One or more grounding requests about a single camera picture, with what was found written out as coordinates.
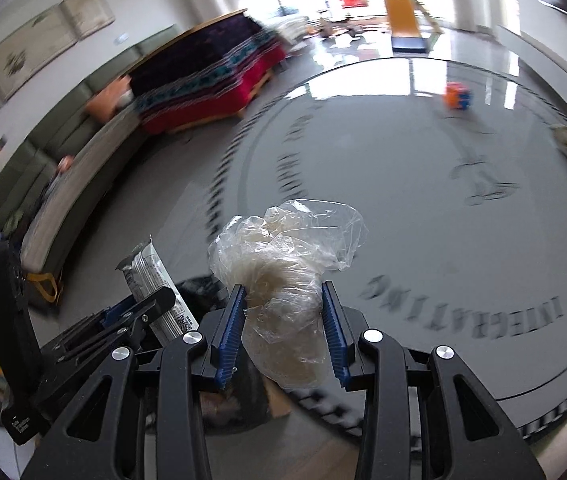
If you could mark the green curved sofa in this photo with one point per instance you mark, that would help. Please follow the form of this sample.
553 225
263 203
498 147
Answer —
61 179

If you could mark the middle botanical wall painting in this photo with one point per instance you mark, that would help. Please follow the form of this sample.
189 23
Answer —
31 47

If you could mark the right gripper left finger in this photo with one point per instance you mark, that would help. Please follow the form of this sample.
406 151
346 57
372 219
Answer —
100 432

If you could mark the toy ride-on car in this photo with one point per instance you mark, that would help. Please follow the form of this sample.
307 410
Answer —
329 28

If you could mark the orange children slide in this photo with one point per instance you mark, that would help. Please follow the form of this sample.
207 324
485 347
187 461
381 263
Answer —
413 29

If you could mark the silver white snack wrapper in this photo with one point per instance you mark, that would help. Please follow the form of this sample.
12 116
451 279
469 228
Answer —
145 273

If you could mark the orange blue toy cube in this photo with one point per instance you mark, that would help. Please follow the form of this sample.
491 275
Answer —
457 96

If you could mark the orange cushion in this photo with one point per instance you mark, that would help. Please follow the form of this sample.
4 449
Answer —
109 101

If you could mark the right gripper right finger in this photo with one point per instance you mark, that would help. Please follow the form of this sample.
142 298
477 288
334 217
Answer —
464 433

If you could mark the bed with patterned blanket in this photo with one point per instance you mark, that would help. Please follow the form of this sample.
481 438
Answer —
211 71

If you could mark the round grey printed rug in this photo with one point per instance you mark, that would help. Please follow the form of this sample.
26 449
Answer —
466 211

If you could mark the clear crumpled plastic bag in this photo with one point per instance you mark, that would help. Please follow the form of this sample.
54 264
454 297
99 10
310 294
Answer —
280 258

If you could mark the right botanical wall painting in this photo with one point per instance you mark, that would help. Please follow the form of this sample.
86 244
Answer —
87 16

